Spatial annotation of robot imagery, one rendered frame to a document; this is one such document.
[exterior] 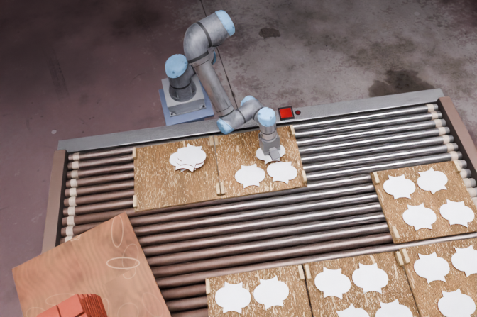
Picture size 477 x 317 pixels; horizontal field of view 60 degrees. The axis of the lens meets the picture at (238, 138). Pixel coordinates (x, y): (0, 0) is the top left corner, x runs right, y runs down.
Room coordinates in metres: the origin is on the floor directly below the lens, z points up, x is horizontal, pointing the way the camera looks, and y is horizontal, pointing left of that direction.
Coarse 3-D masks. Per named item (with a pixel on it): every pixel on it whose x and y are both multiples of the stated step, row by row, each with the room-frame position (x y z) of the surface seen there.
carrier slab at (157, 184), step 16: (160, 144) 1.14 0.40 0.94; (176, 144) 1.13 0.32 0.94; (192, 144) 1.12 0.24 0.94; (208, 144) 1.12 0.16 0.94; (144, 160) 1.05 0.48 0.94; (160, 160) 1.04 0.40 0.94; (208, 160) 1.02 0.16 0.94; (144, 176) 0.96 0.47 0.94; (160, 176) 0.96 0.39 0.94; (176, 176) 0.95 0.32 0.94; (192, 176) 0.94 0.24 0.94; (208, 176) 0.93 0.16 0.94; (144, 192) 0.87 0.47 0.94; (160, 192) 0.87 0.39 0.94; (176, 192) 0.86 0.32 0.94; (192, 192) 0.85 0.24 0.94; (208, 192) 0.85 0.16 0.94; (144, 208) 0.79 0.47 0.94
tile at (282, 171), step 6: (276, 162) 0.97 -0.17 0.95; (282, 162) 0.97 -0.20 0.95; (288, 162) 0.96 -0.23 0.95; (270, 168) 0.94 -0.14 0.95; (276, 168) 0.94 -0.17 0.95; (282, 168) 0.94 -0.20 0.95; (288, 168) 0.93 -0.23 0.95; (294, 168) 0.93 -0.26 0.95; (270, 174) 0.91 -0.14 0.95; (276, 174) 0.90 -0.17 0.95; (282, 174) 0.90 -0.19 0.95; (288, 174) 0.90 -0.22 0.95; (294, 174) 0.90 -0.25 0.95; (276, 180) 0.87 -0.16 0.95; (282, 180) 0.87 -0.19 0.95; (288, 180) 0.87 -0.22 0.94
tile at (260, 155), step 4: (260, 148) 1.05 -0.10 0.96; (280, 148) 1.04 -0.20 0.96; (284, 148) 1.03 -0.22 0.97; (256, 152) 1.03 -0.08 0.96; (260, 152) 1.03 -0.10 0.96; (280, 152) 1.01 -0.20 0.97; (284, 152) 1.01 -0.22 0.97; (256, 156) 1.01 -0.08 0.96; (260, 156) 1.01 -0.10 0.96; (264, 156) 1.00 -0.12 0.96; (268, 156) 1.00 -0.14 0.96; (280, 156) 0.99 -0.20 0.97; (264, 160) 0.98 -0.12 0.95; (268, 160) 0.98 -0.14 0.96; (272, 160) 0.97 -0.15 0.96; (276, 160) 0.97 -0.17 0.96
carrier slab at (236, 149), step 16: (288, 128) 1.17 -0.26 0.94; (224, 144) 1.11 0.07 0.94; (240, 144) 1.10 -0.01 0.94; (256, 144) 1.09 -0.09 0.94; (288, 144) 1.08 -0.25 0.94; (224, 160) 1.01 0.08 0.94; (240, 160) 1.00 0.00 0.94; (256, 160) 1.00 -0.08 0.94; (288, 160) 0.98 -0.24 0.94; (224, 176) 0.93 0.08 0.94; (240, 192) 0.83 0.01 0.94; (256, 192) 0.83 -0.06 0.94
